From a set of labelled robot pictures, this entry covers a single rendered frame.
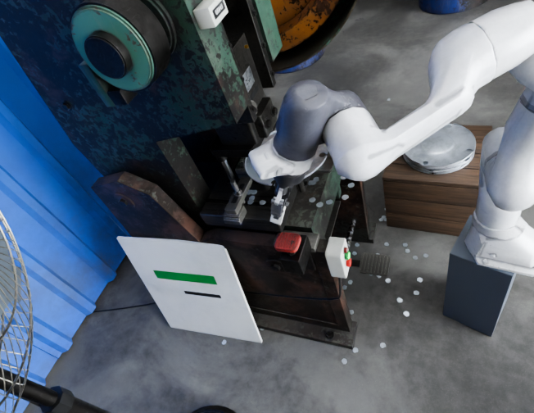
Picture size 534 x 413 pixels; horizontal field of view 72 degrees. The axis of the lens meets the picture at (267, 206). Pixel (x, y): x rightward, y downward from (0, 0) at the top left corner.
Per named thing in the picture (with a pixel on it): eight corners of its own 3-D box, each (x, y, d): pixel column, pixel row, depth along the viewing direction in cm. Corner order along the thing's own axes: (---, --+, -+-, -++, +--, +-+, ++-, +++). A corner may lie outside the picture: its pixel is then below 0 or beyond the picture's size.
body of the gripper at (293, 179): (301, 182, 75) (293, 207, 82) (313, 153, 79) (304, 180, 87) (267, 170, 75) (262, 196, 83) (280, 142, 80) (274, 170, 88)
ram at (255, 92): (284, 114, 120) (256, 24, 100) (269, 144, 112) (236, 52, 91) (238, 116, 128) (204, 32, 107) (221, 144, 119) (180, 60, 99)
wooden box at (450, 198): (482, 179, 189) (492, 125, 164) (476, 238, 168) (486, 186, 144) (400, 174, 207) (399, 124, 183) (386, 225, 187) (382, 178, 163)
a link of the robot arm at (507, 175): (571, 90, 81) (595, 145, 70) (518, 170, 101) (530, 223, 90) (516, 86, 84) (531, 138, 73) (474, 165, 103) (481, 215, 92)
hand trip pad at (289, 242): (307, 248, 108) (301, 233, 102) (301, 265, 104) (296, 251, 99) (285, 246, 111) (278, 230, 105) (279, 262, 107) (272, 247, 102)
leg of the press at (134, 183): (358, 324, 159) (319, 175, 95) (353, 349, 152) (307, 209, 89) (186, 289, 198) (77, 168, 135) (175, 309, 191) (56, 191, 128)
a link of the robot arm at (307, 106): (365, 152, 74) (346, 117, 79) (391, 100, 63) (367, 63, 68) (279, 164, 70) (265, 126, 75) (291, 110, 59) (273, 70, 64)
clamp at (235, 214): (258, 187, 129) (249, 165, 121) (241, 224, 119) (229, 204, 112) (243, 186, 131) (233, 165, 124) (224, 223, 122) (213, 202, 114)
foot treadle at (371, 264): (391, 261, 161) (391, 255, 157) (388, 282, 155) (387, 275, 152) (269, 247, 186) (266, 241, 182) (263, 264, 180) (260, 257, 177)
